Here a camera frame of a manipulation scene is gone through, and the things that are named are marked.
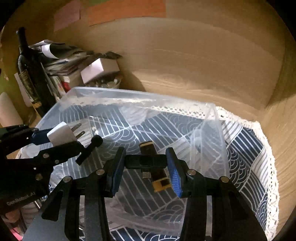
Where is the black yellow utility knife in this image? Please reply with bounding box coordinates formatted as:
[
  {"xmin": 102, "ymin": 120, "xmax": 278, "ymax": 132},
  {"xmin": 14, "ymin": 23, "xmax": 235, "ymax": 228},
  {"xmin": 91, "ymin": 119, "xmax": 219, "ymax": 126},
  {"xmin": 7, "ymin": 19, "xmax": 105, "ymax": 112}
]
[{"xmin": 125, "ymin": 141, "xmax": 171, "ymax": 192}]

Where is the white plug adapter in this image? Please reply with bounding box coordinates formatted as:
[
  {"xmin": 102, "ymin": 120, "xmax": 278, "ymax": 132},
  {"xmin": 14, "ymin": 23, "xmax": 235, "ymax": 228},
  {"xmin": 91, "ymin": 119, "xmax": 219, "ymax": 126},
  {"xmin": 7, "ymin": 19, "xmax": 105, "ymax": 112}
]
[{"xmin": 47, "ymin": 122, "xmax": 85, "ymax": 147}]

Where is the white paper roll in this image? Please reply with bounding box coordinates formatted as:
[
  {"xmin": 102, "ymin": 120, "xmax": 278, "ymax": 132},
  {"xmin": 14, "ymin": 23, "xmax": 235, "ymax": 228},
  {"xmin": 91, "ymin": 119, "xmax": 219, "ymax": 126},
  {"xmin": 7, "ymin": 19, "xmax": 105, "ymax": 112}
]
[{"xmin": 0, "ymin": 92, "xmax": 23, "ymax": 127}]

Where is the blue white patterned tablecloth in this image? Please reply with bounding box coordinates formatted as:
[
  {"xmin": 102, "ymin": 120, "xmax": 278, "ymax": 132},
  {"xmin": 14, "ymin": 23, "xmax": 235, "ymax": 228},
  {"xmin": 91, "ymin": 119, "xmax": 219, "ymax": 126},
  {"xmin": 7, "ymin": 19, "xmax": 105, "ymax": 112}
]
[{"xmin": 50, "ymin": 105, "xmax": 278, "ymax": 240}]

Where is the clear plastic storage box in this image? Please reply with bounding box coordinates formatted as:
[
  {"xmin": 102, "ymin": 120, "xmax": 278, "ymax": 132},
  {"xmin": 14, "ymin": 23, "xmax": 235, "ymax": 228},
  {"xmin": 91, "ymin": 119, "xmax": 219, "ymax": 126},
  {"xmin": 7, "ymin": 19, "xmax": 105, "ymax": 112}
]
[{"xmin": 21, "ymin": 86, "xmax": 230, "ymax": 237}]

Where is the dark wine bottle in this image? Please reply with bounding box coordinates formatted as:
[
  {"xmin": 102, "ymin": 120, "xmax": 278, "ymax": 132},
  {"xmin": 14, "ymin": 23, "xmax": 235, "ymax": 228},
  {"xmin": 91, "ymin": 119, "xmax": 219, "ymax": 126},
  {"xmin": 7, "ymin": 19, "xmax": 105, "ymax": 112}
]
[{"xmin": 16, "ymin": 27, "xmax": 56, "ymax": 117}]

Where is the stack of magazines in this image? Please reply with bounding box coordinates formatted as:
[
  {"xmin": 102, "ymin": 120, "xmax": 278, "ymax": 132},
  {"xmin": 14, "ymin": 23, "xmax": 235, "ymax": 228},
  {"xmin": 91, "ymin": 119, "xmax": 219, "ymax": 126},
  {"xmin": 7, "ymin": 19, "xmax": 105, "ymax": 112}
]
[{"xmin": 29, "ymin": 40, "xmax": 122, "ymax": 99}]

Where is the small white box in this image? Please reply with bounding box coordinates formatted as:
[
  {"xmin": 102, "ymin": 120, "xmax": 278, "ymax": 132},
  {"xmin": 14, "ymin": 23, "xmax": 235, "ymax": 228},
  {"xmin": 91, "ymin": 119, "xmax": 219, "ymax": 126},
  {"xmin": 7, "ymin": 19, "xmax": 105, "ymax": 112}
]
[{"xmin": 80, "ymin": 58, "xmax": 120, "ymax": 84}]

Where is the pink sticky note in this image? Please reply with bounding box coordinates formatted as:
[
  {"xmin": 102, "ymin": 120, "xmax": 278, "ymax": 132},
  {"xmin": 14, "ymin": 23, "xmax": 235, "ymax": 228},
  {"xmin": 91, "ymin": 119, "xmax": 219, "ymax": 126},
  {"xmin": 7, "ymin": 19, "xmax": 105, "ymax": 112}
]
[{"xmin": 54, "ymin": 1, "xmax": 81, "ymax": 32}]

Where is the orange sticky note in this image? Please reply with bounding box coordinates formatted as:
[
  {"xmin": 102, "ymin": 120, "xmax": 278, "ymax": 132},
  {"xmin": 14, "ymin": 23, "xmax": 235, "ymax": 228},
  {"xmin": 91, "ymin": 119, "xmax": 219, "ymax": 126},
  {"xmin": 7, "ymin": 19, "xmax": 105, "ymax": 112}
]
[{"xmin": 87, "ymin": 1, "xmax": 166, "ymax": 26}]

